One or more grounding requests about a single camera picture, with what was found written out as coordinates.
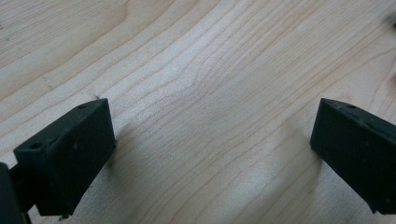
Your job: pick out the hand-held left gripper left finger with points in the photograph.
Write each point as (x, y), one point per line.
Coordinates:
(68, 161)

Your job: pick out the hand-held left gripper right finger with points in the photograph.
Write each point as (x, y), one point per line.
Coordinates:
(351, 149)

